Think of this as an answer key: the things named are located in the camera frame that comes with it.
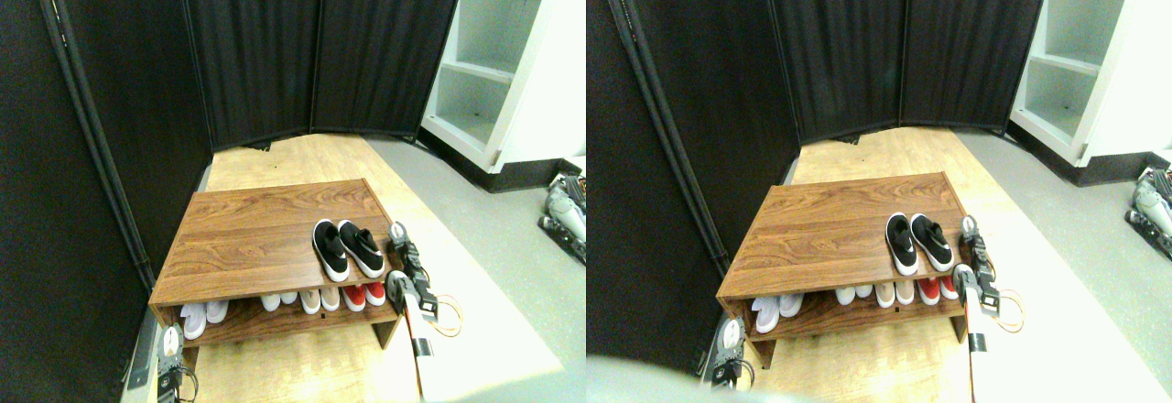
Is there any grey machine with cables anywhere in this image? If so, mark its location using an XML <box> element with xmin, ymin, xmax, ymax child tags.
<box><xmin>538</xmin><ymin>172</ymin><xmax>586</xmax><ymax>267</ymax></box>
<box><xmin>1124</xmin><ymin>167</ymin><xmax>1172</xmax><ymax>262</ymax></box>

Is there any black curtain stand pole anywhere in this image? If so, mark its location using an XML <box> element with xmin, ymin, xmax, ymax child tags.
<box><xmin>593</xmin><ymin>0</ymin><xmax>733</xmax><ymax>271</ymax></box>
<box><xmin>30</xmin><ymin>0</ymin><xmax>155</xmax><ymax>292</ymax></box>

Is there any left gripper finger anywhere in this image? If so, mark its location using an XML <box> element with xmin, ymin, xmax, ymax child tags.
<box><xmin>159</xmin><ymin>324</ymin><xmax>184</xmax><ymax>365</ymax></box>
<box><xmin>719</xmin><ymin>317</ymin><xmax>744</xmax><ymax>360</ymax></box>

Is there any white shelf unit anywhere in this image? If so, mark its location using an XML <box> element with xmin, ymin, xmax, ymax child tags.
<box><xmin>1007</xmin><ymin>0</ymin><xmax>1172</xmax><ymax>168</ymax></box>
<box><xmin>419</xmin><ymin>0</ymin><xmax>586</xmax><ymax>177</ymax></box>

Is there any orange wire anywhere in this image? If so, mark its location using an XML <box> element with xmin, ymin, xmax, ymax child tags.
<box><xmin>435</xmin><ymin>295</ymin><xmax>463</xmax><ymax>338</ymax></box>
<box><xmin>996</xmin><ymin>289</ymin><xmax>1025</xmax><ymax>334</ymax></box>

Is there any brown shoe rack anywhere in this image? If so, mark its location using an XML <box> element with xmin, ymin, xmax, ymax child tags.
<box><xmin>716</xmin><ymin>172</ymin><xmax>993</xmax><ymax>370</ymax></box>
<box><xmin>148</xmin><ymin>179</ymin><xmax>424</xmax><ymax>376</ymax></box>

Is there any black shoe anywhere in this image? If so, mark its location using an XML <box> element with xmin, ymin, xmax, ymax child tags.
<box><xmin>885</xmin><ymin>212</ymin><xmax>919</xmax><ymax>277</ymax></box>
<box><xmin>338</xmin><ymin>219</ymin><xmax>386</xmax><ymax>279</ymax></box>
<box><xmin>312</xmin><ymin>219</ymin><xmax>351</xmax><ymax>283</ymax></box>
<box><xmin>909</xmin><ymin>213</ymin><xmax>954</xmax><ymax>272</ymax></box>

